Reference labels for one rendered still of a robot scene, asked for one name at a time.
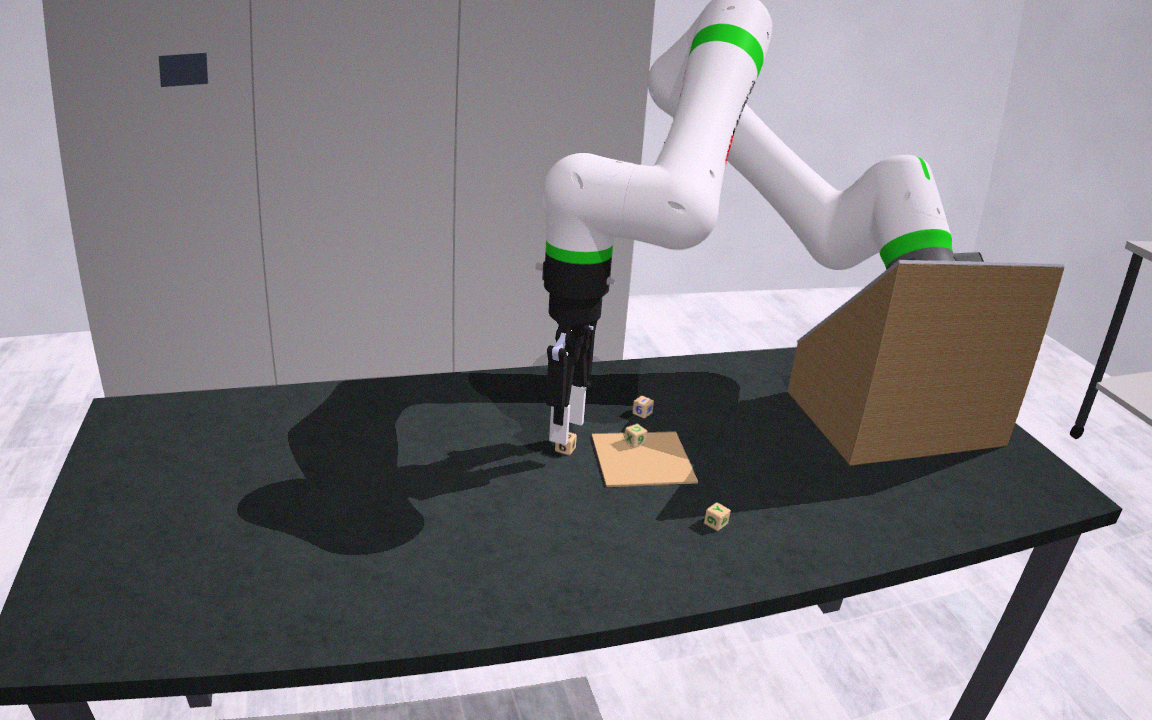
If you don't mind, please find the tan flat square mat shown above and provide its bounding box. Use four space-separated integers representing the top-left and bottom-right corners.
592 432 698 487

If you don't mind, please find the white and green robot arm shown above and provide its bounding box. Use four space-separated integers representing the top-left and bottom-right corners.
535 0 984 301

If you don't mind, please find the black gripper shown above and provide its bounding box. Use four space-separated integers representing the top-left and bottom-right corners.
546 294 602 445

